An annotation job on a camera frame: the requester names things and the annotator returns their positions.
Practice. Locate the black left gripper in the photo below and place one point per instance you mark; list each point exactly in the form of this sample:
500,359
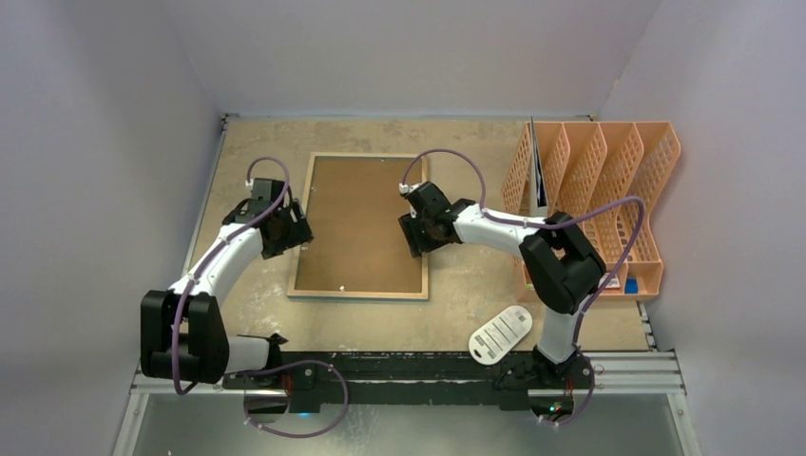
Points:
297,234

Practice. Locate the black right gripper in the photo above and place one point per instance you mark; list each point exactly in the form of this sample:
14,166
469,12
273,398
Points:
414,234

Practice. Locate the blue wooden picture frame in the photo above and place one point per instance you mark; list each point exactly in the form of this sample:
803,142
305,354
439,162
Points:
299,252

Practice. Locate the brown cardboard backing board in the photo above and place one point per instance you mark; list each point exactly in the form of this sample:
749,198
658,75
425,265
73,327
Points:
359,226

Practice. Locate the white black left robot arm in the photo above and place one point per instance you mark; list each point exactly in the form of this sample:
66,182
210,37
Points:
183,336

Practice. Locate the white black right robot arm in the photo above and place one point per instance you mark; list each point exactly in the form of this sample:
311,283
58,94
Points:
565,269

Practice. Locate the white labelled remote tag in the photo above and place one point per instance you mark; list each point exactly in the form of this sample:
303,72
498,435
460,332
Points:
489,344

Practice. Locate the orange plastic file organizer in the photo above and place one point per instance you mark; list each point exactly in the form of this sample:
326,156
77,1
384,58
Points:
589,164

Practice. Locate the small blue block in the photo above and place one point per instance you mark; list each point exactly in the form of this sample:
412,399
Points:
631,286

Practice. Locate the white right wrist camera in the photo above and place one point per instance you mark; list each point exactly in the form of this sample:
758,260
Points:
405,189

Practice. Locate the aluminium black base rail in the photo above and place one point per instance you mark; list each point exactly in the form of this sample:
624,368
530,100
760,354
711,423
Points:
446,378

